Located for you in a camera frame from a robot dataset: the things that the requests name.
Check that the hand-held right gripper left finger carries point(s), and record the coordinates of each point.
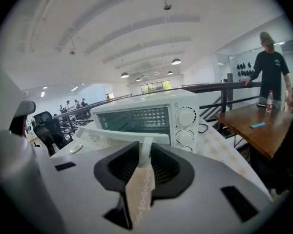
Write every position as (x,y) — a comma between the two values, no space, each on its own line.
(117,170)

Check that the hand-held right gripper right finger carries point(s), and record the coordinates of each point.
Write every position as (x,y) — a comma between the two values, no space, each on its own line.
(172,172)

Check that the white toaster oven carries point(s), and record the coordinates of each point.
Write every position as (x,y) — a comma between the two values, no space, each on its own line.
(183,117)

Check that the small white saucer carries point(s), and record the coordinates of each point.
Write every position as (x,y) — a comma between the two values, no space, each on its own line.
(74,149)

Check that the beige patterned tablecloth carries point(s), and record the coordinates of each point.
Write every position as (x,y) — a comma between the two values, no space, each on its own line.
(218,151)

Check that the black office chair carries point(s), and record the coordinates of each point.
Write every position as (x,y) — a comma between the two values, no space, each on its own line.
(50,133)

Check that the group of distant people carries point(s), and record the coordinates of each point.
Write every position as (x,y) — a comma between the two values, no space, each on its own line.
(73,105)

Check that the window with green view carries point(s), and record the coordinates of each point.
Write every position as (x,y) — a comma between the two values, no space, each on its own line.
(155,87)

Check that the dark metal railing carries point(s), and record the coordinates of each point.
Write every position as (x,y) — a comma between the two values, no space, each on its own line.
(210,86)

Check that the dark dome pendant lamp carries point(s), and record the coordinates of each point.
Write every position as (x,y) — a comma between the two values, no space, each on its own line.
(176,62)
(139,79)
(124,75)
(170,72)

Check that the small blue flat packet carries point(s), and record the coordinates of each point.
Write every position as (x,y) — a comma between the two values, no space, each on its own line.
(257,125)

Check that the brown wooden table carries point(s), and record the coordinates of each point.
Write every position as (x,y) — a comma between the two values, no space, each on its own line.
(263,135)

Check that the black phone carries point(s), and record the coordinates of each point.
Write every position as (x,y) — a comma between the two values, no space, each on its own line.
(261,104)

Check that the clear plastic water bottle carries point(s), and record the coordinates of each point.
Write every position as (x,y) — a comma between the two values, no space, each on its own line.
(269,103)

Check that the row of black wall items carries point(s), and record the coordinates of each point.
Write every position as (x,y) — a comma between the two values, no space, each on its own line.
(245,69)

